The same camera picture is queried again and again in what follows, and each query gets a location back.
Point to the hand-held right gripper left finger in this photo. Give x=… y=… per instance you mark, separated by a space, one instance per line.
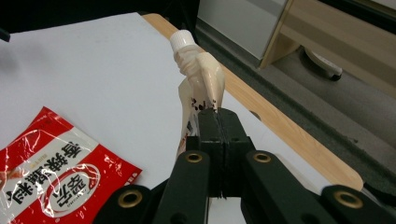
x=211 y=137

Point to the white cabinet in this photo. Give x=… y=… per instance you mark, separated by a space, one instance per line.
x=243 y=21

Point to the wooden desk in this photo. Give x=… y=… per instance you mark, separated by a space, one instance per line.
x=342 y=34

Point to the cream spout pouch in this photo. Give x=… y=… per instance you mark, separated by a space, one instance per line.
x=200 y=71

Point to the red and white seasoning packet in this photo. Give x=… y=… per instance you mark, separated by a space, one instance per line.
x=62 y=174

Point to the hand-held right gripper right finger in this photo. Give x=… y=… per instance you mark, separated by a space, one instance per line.
x=232 y=137

